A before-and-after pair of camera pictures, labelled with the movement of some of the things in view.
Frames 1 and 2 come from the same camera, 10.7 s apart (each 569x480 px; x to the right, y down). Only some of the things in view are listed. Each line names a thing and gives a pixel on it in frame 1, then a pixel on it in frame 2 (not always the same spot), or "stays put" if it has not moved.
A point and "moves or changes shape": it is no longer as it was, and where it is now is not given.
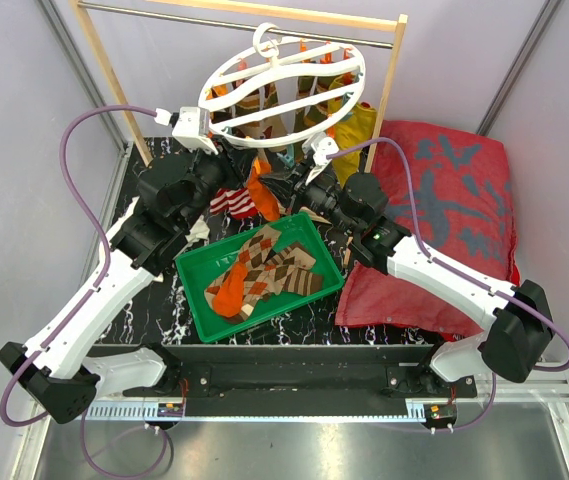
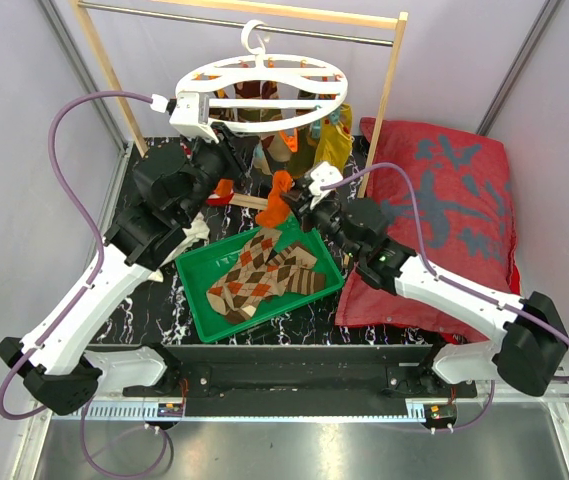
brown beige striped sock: (300, 262) stays put
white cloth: (197, 235) stays put
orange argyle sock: (267, 272) stays put
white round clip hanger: (281, 90) moves or changes shape
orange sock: (262, 197) moves or changes shape
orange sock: (229, 298) -> (276, 209)
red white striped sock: (237, 201) moves or changes shape
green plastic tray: (201, 268) stays put
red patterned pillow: (462, 193) stays put
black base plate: (300, 380) stays put
